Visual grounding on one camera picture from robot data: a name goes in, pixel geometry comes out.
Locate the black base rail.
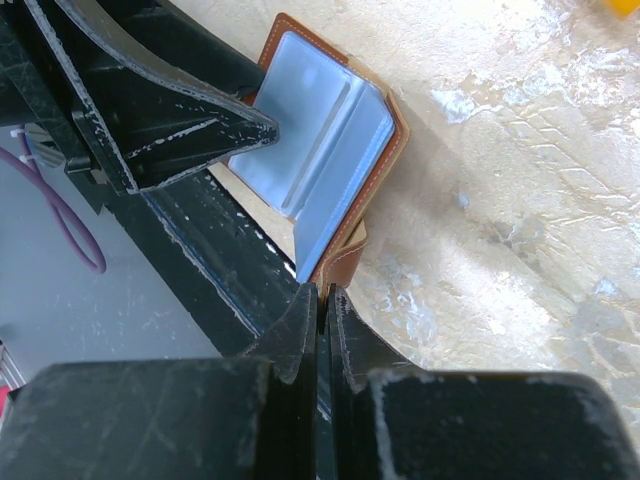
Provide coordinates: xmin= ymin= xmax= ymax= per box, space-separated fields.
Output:
xmin=76 ymin=173 xmax=298 ymax=356

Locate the brown leather card holder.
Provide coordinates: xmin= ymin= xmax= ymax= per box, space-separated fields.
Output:
xmin=228 ymin=12 xmax=410 ymax=294

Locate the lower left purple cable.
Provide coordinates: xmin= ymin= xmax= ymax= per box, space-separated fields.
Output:
xmin=0 ymin=127 xmax=108 ymax=276

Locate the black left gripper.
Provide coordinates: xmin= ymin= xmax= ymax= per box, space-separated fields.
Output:
xmin=1 ymin=0 xmax=279 ymax=210

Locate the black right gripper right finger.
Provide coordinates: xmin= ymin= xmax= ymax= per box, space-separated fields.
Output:
xmin=325 ymin=286 xmax=639 ymax=479

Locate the yellow plastic bin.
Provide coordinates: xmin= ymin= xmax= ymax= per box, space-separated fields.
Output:
xmin=601 ymin=0 xmax=640 ymax=19

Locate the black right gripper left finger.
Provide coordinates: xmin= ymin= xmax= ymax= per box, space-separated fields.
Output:
xmin=1 ymin=284 xmax=318 ymax=479

